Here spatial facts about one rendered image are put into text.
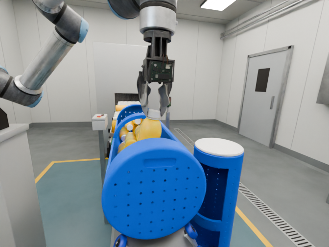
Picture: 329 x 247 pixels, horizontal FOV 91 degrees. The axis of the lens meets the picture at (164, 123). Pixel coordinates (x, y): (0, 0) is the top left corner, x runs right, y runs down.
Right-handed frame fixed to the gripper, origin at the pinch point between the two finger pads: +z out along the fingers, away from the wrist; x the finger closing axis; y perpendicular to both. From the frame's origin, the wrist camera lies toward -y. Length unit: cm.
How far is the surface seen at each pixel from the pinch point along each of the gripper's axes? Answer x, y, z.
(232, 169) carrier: 47, -20, 35
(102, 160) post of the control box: -28, -97, 62
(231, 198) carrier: 50, -20, 53
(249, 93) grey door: 320, -332, 7
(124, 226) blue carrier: -8.9, 10.9, 28.6
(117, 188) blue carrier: -10.4, 10.8, 17.2
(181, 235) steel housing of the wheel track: 8.3, 9.3, 37.3
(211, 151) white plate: 37, -26, 26
